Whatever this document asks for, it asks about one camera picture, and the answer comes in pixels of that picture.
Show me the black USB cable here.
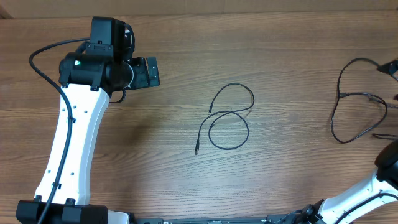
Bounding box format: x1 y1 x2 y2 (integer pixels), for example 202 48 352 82
330 57 398 144

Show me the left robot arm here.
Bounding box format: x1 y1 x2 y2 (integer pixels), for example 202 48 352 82
16 17 160 223

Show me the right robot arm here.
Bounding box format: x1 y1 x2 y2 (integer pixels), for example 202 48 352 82
289 58 397 223

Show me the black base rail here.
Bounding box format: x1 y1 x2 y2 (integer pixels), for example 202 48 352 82
133 213 299 224

